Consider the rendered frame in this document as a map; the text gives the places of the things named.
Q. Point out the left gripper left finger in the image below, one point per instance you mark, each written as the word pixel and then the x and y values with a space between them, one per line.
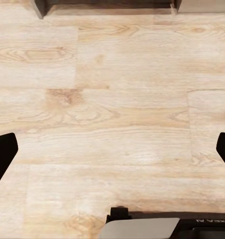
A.
pixel 8 150

